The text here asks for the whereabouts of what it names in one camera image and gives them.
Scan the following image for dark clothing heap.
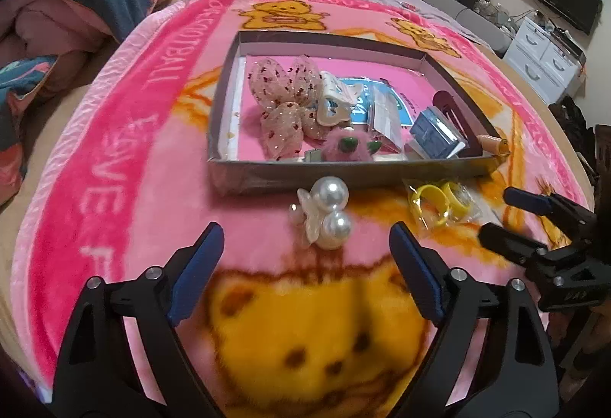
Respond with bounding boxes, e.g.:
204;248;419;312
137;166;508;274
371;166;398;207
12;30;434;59
549;96;611;190

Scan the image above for pink bear printed blanket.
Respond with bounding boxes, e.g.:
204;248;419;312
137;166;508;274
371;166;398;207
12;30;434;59
10;0;593;418

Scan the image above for small blue box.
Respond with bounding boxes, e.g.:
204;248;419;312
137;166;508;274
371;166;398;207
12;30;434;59
409;107;466;158

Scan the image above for shallow cardboard box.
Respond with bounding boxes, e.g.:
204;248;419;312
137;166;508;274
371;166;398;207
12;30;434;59
206;31;502;195

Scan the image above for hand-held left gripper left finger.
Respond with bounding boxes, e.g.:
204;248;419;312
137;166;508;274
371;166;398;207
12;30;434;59
52;221;225;418

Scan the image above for white dresser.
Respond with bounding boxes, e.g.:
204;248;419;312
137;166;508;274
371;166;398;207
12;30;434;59
503;15;585;101

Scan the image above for pink dotted bow hair clip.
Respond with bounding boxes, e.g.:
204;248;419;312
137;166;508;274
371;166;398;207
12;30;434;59
247;56;320;158

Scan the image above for pearl hair clip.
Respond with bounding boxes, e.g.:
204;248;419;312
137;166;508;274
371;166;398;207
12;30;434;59
289;176;353;251

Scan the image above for white claw hair clip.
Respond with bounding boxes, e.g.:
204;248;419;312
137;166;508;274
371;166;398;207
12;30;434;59
317;71;366;129

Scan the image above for bagged yellow hair ties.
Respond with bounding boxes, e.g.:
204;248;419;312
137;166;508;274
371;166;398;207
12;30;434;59
403;179;480;230

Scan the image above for blue printed card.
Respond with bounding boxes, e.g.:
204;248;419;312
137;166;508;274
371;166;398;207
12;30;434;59
341;75;433;127

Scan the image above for pink fuzzy hair clip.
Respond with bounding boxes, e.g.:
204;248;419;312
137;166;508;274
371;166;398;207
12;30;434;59
305;128;383;161

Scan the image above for clear earring packet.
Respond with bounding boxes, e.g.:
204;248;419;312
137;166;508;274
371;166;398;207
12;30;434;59
367;89;406;152

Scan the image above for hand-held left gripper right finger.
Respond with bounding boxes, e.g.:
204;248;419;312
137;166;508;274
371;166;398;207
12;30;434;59
389;221;559;418

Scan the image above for dark purple hair clip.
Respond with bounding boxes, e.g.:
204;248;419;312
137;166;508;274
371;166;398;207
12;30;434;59
432;90;490;156

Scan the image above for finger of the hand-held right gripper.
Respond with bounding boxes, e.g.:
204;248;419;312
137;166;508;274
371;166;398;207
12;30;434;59
477;222;550;266
503;186;597;237

